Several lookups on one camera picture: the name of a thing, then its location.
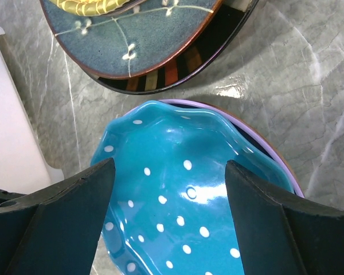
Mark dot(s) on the white plastic bin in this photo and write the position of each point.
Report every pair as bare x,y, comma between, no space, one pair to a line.
23,168

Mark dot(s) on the round woven bamboo mat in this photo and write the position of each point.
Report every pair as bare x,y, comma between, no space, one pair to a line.
89,7

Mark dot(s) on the lavender round plate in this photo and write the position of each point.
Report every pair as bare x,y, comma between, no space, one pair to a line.
261,134

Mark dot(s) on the dark blue floral plate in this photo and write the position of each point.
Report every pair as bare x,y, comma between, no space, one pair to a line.
132,43

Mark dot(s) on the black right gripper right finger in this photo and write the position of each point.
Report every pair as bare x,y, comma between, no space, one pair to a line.
279,232

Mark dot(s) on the black striped lacquer plate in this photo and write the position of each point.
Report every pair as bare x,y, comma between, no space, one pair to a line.
222,29

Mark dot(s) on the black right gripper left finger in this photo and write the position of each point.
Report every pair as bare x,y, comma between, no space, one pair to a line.
55,230

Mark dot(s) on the turquoise polka dot plate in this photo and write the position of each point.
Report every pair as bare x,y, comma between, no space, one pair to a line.
169,211

